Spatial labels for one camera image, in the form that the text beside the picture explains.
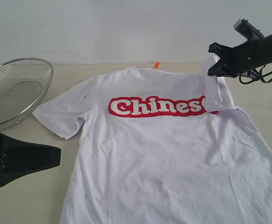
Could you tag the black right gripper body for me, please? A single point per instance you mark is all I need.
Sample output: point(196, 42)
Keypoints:
point(246, 56)

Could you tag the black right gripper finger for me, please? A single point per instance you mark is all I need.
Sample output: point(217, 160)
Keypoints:
point(224, 52)
point(221, 69)

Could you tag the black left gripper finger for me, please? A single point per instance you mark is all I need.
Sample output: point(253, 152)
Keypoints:
point(31, 159)
point(7, 143)

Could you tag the white shirt with red print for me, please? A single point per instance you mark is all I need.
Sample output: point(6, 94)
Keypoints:
point(161, 148)

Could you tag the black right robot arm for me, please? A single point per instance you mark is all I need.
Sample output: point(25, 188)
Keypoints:
point(263, 73)

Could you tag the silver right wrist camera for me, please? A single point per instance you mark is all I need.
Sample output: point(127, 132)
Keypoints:
point(247, 30)

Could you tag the metal wire mesh basket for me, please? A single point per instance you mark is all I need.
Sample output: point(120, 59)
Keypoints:
point(23, 84)

